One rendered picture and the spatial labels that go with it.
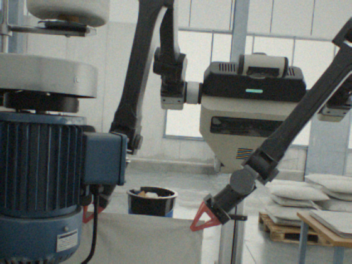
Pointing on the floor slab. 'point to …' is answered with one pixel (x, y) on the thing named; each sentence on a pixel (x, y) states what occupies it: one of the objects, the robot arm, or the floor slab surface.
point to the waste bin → (160, 209)
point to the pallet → (276, 230)
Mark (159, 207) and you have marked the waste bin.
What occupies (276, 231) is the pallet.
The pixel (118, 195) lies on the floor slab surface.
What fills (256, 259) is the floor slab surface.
